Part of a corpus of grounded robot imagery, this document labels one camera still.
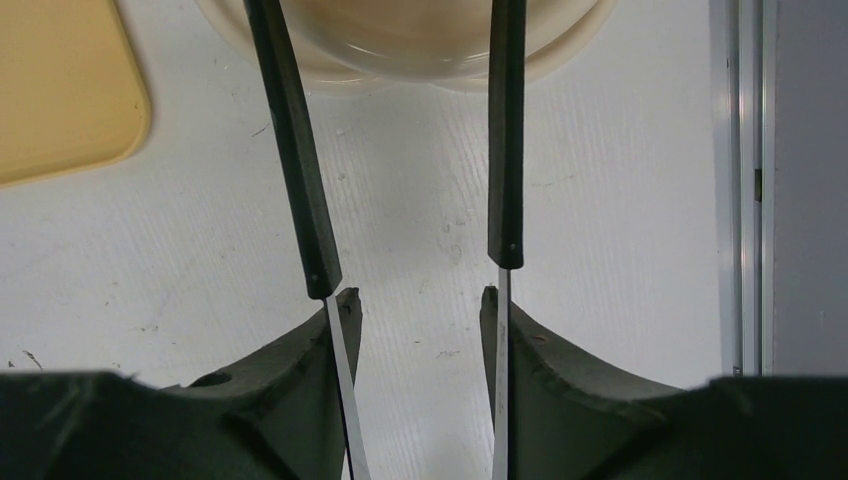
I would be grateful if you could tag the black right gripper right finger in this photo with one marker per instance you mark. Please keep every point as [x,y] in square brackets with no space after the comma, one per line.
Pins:
[573,415]

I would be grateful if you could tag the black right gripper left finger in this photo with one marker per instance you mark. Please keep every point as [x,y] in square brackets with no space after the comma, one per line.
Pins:
[274,414]

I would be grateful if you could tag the metal tongs with black tips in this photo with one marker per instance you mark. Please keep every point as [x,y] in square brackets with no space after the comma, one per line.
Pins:
[312,222]

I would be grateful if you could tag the yellow plastic tray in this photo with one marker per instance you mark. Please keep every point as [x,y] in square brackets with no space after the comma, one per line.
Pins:
[72,93]

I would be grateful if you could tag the cream three-tier cake stand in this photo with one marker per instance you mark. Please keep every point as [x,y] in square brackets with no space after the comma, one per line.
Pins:
[352,47]

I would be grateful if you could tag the right aluminium frame post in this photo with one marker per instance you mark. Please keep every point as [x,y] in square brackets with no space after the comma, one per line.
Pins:
[752,51]

